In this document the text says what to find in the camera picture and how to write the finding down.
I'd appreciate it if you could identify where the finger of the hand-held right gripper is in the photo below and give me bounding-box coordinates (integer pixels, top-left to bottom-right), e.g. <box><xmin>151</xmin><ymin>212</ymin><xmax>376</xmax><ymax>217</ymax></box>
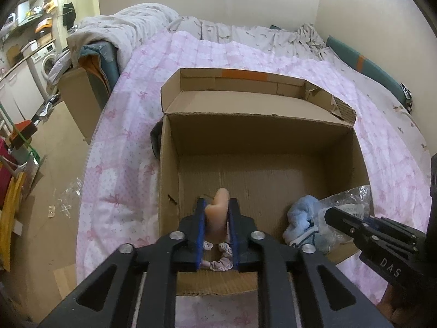
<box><xmin>363</xmin><ymin>215</ymin><xmax>427</xmax><ymax>254</ymax></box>
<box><xmin>324</xmin><ymin>207</ymin><xmax>373</xmax><ymax>244</ymax></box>

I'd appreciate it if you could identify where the plain closed cardboard box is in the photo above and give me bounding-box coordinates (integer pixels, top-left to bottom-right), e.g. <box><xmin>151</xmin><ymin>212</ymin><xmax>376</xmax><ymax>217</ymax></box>
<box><xmin>59</xmin><ymin>68</ymin><xmax>105</xmax><ymax>144</ymax></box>

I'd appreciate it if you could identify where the clear plastic bag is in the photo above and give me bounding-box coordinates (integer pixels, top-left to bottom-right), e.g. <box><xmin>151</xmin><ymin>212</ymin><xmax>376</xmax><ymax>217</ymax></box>
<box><xmin>312</xmin><ymin>184</ymin><xmax>373</xmax><ymax>255</ymax></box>

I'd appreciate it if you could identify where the white washing machine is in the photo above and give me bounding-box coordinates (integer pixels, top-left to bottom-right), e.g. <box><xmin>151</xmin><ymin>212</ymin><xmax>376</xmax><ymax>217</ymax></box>
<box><xmin>29</xmin><ymin>43</ymin><xmax>60</xmax><ymax>96</ymax></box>

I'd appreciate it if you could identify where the light blue soft cloth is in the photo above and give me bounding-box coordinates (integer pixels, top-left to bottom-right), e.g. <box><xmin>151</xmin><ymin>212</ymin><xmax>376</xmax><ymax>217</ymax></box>
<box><xmin>283</xmin><ymin>195</ymin><xmax>328</xmax><ymax>248</ymax></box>

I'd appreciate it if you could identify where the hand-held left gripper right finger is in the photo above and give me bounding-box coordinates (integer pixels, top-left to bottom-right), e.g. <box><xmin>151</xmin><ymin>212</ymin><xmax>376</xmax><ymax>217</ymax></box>
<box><xmin>228</xmin><ymin>198</ymin><xmax>393</xmax><ymax>328</ymax></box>

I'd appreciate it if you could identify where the red round object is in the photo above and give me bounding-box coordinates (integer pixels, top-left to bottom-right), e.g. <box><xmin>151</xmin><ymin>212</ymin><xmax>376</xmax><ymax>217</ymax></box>
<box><xmin>0</xmin><ymin>137</ymin><xmax>16</xmax><ymax>209</ymax></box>

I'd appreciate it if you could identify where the yellow curved board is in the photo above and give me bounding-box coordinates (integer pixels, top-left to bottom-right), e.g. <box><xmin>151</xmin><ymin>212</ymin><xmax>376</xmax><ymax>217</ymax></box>
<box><xmin>0</xmin><ymin>171</ymin><xmax>26</xmax><ymax>272</ymax></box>

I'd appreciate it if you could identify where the clear plastic wrapper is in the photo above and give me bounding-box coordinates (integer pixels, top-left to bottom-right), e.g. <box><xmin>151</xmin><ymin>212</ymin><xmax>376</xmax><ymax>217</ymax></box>
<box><xmin>48</xmin><ymin>181</ymin><xmax>84</xmax><ymax>219</ymax></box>

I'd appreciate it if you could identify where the black hanging garment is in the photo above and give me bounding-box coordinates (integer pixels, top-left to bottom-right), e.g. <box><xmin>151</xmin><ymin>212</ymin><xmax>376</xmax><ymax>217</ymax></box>
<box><xmin>63</xmin><ymin>3</ymin><xmax>76</xmax><ymax>27</ymax></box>

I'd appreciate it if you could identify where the orange block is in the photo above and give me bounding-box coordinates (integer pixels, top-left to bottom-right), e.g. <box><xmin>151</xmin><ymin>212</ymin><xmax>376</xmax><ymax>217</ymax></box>
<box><xmin>10</xmin><ymin>119</ymin><xmax>38</xmax><ymax>147</ymax></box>

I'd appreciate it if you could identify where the white cabinet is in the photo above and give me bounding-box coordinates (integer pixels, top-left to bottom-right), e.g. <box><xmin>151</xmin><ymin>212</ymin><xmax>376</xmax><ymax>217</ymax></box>
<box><xmin>0</xmin><ymin>63</ymin><xmax>45</xmax><ymax>124</ymax></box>

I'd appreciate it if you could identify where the chrome metal object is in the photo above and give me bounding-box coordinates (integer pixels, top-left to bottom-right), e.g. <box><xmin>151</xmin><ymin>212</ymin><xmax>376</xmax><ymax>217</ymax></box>
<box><xmin>34</xmin><ymin>96</ymin><xmax>60</xmax><ymax>120</ymax></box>

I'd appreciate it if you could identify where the folded teal orange blanket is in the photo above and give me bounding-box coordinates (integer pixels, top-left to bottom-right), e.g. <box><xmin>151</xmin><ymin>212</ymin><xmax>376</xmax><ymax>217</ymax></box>
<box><xmin>78</xmin><ymin>43</ymin><xmax>120</xmax><ymax>110</ymax></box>

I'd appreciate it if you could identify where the teal bed bumper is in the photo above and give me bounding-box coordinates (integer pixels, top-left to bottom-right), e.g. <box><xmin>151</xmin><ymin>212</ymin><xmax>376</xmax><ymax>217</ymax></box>
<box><xmin>326</xmin><ymin>35</ymin><xmax>415</xmax><ymax>112</ymax></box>

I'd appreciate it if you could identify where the beige doll floral dress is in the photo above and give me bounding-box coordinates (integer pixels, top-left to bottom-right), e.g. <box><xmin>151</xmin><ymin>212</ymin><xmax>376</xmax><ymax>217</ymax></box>
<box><xmin>200</xmin><ymin>188</ymin><xmax>236</xmax><ymax>272</ymax></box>

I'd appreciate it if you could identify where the pink checkered blanket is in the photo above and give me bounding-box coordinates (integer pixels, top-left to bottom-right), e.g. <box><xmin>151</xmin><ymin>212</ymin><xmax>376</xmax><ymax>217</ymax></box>
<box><xmin>73</xmin><ymin>29</ymin><xmax>432</xmax><ymax>328</ymax></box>

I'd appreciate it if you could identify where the grey floral duvet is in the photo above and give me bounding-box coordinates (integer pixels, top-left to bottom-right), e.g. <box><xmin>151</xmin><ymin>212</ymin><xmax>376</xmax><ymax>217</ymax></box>
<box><xmin>66</xmin><ymin>3</ymin><xmax>181</xmax><ymax>76</ymax></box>

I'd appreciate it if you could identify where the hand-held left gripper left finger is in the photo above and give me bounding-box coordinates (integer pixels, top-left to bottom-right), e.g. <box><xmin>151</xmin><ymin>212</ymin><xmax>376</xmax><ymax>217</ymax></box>
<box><xmin>37</xmin><ymin>196</ymin><xmax>207</xmax><ymax>328</ymax></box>

